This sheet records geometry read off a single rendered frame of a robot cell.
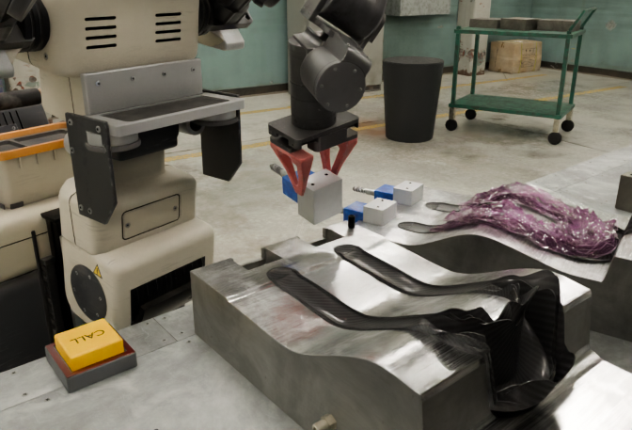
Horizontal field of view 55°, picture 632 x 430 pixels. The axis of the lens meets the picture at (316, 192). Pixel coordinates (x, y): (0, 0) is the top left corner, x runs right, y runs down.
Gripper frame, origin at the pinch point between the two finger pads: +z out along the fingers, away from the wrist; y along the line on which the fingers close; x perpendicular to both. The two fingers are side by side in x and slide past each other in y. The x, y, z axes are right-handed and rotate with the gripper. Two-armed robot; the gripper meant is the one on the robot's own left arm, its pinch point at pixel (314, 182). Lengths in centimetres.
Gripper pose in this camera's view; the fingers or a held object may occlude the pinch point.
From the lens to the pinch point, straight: 81.1
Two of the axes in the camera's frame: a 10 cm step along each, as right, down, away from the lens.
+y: 7.8, -3.4, 5.3
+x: -6.3, -4.0, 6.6
